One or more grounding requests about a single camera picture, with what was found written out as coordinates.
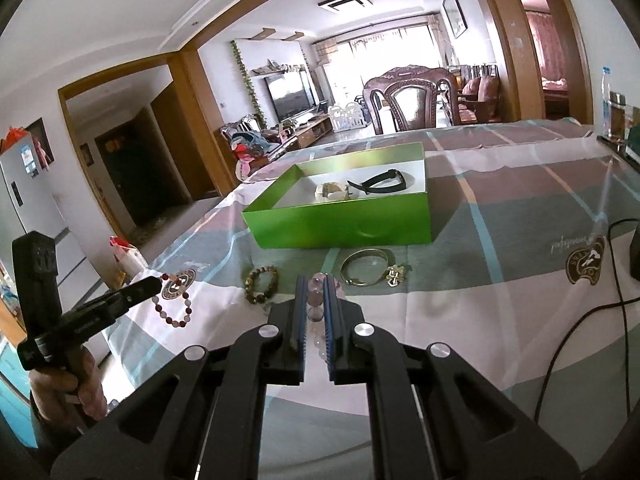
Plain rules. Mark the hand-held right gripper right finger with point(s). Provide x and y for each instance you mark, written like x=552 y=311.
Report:
x=329 y=320

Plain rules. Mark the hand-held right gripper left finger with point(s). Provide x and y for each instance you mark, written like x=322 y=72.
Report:
x=300 y=310

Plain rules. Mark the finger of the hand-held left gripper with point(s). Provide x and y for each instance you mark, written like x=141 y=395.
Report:
x=140 y=292

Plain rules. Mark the green cardboard box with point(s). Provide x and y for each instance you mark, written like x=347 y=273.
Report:
x=340 y=225

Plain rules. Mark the white wristwatch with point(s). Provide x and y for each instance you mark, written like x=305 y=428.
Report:
x=330 y=191

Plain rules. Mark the black wristband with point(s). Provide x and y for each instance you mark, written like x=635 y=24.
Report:
x=395 y=176

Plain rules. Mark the person's left hand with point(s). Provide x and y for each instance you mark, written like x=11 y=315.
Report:
x=90 y=385

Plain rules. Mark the red and white shopping bag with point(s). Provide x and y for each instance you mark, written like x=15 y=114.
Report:
x=129 y=257

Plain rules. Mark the grey refrigerator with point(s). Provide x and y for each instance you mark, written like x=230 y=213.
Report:
x=35 y=210

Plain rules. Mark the gold charm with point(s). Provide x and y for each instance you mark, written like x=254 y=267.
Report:
x=396 y=275

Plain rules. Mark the plaid tablecloth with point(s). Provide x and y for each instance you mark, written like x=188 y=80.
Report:
x=475 y=285

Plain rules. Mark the wooden armchair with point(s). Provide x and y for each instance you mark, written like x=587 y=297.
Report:
x=230 y=155

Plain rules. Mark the pile of clothes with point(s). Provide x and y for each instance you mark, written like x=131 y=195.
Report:
x=250 y=145

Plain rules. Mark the wooden television cabinet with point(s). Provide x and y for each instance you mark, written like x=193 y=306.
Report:
x=312 y=132

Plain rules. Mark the white baby fence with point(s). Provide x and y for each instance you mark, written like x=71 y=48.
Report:
x=347 y=114

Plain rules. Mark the flat screen television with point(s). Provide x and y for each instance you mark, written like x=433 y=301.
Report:
x=292 y=92

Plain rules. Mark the white standing air conditioner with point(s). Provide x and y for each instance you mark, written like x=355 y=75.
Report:
x=322 y=85

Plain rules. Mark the carved wooden dining chair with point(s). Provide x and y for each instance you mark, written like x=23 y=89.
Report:
x=412 y=102

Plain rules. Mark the green hanging vine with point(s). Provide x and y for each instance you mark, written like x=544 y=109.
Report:
x=247 y=80

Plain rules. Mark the dark wooden sofa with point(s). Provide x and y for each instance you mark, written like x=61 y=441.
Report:
x=480 y=95

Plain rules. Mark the clear water bottle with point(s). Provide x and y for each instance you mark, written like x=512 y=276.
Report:
x=605 y=100

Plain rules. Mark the glass jar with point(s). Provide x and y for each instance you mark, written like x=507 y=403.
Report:
x=618 y=117

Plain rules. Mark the dark green box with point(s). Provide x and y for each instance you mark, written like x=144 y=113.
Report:
x=634 y=140

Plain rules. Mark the framed wall picture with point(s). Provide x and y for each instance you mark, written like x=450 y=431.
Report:
x=454 y=7

